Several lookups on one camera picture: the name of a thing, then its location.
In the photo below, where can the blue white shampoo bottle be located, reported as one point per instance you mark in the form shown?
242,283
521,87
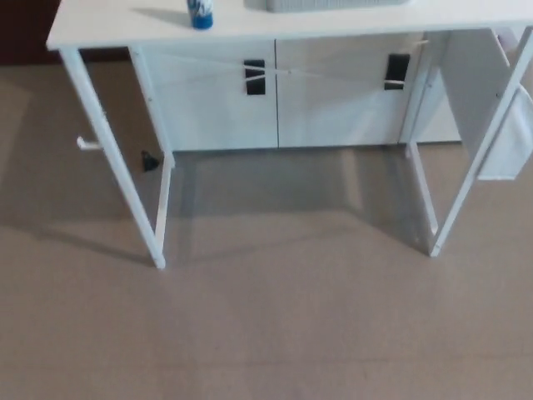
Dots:
201,14

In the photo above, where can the small grey woven container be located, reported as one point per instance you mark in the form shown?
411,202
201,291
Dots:
329,5

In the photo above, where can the white two-door cabinet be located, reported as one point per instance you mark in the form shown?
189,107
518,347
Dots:
291,108

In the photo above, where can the white metal frame table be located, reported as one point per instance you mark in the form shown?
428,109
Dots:
291,29

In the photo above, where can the small black floor object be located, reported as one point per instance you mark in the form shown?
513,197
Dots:
149,161

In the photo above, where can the white table side hook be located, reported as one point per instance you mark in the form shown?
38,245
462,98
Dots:
86,143

